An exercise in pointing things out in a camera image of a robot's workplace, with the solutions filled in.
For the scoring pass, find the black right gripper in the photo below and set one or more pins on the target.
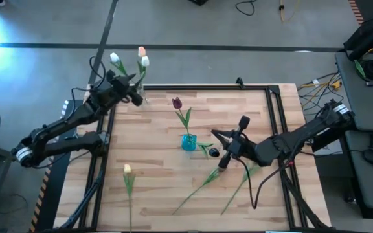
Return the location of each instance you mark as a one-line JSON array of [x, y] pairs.
[[236, 147]]

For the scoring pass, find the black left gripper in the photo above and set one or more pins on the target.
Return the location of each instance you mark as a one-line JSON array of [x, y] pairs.
[[120, 90]]

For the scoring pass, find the purple artificial tulip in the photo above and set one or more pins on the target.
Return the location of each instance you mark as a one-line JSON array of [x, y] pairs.
[[214, 151], [176, 103]]

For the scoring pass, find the white artificial tulip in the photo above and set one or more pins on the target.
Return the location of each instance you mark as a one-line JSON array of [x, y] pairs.
[[114, 57], [145, 61]]

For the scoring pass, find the peach artificial tulip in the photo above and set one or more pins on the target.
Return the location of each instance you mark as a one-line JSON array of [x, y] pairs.
[[142, 51]]

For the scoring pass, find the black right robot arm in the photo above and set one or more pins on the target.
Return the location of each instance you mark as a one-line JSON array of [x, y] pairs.
[[303, 132]]

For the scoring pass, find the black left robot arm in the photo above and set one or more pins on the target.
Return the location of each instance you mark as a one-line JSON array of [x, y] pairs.
[[76, 116]]

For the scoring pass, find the clear glass vase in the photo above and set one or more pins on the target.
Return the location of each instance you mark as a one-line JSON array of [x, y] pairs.
[[142, 94]]

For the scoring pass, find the blue glass vase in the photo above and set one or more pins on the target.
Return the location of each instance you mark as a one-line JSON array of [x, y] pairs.
[[189, 144]]

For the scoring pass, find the artificial flower green stem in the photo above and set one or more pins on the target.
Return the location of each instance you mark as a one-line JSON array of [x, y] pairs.
[[238, 191], [212, 176]]

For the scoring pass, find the yellow artificial tulip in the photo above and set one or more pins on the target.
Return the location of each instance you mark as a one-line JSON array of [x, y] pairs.
[[127, 168]]

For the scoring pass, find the yellow power plug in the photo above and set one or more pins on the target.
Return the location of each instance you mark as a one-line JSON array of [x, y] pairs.
[[336, 84]]

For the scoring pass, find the grey side desk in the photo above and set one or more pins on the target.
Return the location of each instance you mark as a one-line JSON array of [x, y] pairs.
[[361, 103]]

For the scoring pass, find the dark grey mouse desk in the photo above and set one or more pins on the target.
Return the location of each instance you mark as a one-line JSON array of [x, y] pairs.
[[368, 191]]

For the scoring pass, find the black round pole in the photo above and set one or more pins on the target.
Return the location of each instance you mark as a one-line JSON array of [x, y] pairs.
[[371, 38]]

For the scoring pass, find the black metal table frame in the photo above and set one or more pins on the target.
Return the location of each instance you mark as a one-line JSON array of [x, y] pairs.
[[206, 87]]

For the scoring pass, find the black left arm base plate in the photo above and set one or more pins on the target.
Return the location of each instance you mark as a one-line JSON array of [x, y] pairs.
[[53, 181]]

